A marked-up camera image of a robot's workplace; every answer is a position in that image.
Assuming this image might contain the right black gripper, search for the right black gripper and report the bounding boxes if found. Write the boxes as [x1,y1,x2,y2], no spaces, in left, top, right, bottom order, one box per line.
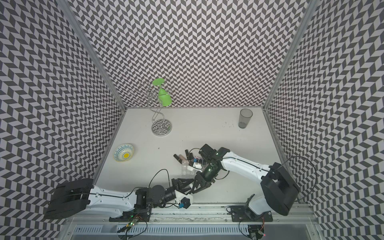
[191,164,222,194]

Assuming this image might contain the clear acrylic lipstick organizer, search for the clear acrylic lipstick organizer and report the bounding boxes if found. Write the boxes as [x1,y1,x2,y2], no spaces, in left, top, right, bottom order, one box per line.
[181,160,203,176]

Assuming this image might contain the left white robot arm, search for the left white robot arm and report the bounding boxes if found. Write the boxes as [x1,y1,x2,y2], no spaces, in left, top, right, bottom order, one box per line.
[44,179,193,222]

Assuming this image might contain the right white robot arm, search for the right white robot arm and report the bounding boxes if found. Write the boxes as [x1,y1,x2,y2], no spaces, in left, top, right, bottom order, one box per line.
[190,144,300,222]

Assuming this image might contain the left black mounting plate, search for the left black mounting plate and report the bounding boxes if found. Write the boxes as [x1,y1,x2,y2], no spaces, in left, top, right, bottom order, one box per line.
[109,207,152,223]

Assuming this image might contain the black mounting plate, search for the black mounting plate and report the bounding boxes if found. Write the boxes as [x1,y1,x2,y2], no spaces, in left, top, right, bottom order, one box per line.
[109,207,152,223]
[226,194,273,223]

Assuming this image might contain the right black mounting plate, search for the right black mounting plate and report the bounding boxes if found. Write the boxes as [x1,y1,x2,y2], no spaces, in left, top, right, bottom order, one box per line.
[226,194,273,223]

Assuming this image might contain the yellow blue patterned bowl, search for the yellow blue patterned bowl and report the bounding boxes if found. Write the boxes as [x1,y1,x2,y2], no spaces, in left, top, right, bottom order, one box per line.
[113,144,134,163]

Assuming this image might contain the grey glass tumbler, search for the grey glass tumbler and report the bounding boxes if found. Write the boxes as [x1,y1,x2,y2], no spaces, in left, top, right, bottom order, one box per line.
[238,109,253,129]

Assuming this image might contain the green plastic goblet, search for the green plastic goblet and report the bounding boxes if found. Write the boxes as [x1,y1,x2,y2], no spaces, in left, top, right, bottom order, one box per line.
[152,78,172,107]

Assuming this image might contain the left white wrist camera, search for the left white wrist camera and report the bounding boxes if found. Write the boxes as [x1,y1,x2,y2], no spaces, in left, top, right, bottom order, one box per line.
[175,191,194,209]

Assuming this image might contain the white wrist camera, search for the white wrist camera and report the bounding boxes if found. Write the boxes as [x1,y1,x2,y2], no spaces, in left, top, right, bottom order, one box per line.
[175,191,194,209]
[187,161,203,172]

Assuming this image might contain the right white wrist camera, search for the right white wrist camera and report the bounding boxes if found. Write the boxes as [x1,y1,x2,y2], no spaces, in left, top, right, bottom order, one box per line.
[187,161,203,172]

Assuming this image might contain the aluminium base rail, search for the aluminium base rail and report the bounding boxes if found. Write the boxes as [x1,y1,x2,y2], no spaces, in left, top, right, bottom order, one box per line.
[58,204,324,240]

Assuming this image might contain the left circuit board wires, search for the left circuit board wires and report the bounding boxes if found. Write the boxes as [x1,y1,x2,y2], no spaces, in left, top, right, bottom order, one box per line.
[117,214,151,240]

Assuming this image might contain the circuit board wires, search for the circuit board wires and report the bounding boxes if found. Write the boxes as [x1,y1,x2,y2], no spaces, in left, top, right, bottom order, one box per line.
[117,214,151,240]
[238,220,266,240]

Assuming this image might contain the metal wire cup stand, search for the metal wire cup stand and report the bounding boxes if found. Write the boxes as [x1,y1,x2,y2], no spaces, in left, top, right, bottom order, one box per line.
[132,81,173,137]

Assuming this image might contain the right circuit board wires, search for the right circuit board wires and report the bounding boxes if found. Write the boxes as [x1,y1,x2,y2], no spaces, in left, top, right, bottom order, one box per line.
[238,220,266,240]

